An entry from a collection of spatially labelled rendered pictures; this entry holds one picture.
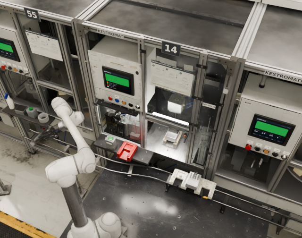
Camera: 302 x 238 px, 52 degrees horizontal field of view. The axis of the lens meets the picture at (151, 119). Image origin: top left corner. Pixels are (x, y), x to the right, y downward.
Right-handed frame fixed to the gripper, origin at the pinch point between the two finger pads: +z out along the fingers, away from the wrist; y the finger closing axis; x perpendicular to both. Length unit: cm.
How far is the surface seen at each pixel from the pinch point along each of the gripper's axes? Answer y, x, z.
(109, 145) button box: -38, -7, -43
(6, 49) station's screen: 69, -36, -10
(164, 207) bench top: -97, 29, -62
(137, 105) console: -10, 11, -85
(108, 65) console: 28, 12, -82
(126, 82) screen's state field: 12, 17, -87
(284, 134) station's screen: -51, 69, -163
